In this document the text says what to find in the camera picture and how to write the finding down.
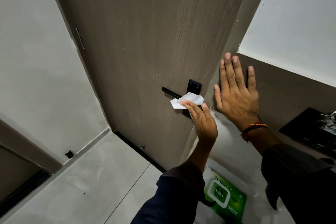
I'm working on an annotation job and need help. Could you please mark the brown door frame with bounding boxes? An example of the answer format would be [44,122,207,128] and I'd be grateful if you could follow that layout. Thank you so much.
[180,0,336,165]

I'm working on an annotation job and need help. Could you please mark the white wet wipe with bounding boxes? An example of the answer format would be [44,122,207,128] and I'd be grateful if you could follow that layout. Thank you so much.
[170,92,204,110]

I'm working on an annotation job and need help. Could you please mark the metal keys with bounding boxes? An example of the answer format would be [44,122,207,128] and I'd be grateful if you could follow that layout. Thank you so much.
[316,111,336,130]

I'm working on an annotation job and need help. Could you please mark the brown wooden panel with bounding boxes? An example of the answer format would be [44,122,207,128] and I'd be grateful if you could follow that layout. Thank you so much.
[0,118,63,204]

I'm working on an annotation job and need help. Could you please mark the black door handle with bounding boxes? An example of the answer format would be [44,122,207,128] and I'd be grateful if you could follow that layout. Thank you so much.
[161,79,203,120]

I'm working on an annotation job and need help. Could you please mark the white plastic bag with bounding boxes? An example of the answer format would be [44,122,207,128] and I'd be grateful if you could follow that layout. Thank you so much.
[189,108,296,224]

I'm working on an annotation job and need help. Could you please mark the brown wooden door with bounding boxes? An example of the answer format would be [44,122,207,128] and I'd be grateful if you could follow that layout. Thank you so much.
[46,0,254,172]

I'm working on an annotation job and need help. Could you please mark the red thread bracelet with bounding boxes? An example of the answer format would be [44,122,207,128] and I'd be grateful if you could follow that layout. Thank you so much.
[240,123,268,143]

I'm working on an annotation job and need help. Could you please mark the person's left forearm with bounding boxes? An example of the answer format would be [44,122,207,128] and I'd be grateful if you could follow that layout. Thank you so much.
[130,137,219,224]

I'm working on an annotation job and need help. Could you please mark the black wall shelf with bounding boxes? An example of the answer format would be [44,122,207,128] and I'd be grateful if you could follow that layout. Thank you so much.
[278,107,336,158]

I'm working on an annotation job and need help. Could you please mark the person's left hand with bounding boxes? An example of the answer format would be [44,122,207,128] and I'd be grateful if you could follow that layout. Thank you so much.
[180,100,218,143]

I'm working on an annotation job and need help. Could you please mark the metal door hinge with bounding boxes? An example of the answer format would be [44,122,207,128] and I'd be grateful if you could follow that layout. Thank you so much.
[75,28,86,51]

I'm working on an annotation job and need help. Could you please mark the green wipes packet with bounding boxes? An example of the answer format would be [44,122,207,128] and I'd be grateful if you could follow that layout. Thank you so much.
[203,166,248,223]

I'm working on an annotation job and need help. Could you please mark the person's right forearm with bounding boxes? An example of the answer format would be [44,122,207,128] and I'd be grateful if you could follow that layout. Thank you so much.
[243,125,336,224]

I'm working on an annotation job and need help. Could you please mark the person's right hand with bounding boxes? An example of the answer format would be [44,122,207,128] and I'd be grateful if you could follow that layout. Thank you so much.
[214,52,260,131]

